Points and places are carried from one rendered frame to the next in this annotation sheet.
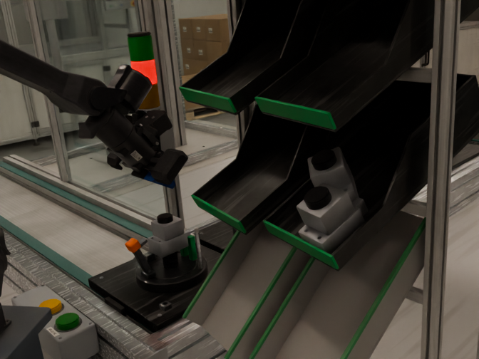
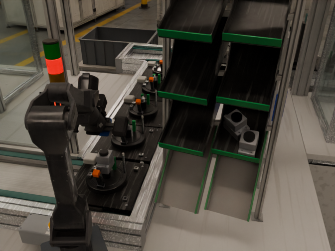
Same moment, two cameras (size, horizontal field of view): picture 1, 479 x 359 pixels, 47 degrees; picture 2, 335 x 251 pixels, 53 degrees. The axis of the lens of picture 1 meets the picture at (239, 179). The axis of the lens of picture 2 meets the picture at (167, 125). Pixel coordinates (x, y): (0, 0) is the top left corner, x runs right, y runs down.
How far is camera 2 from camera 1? 0.61 m
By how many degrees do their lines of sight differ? 36
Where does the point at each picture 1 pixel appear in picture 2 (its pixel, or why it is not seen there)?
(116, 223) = (25, 158)
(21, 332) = (99, 244)
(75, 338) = not seen: hidden behind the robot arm
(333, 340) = (236, 188)
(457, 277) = not seen: hidden behind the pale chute
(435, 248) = (274, 142)
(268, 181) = (192, 126)
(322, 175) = (239, 124)
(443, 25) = (289, 59)
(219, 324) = (171, 198)
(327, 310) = (227, 177)
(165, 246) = (109, 167)
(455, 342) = not seen: hidden behind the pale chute
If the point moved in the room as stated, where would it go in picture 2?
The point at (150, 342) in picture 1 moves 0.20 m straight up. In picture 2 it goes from (134, 220) to (131, 169)
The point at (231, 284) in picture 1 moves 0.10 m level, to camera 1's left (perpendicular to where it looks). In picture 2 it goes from (168, 178) to (141, 191)
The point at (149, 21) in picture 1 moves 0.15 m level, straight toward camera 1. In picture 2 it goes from (56, 32) to (83, 43)
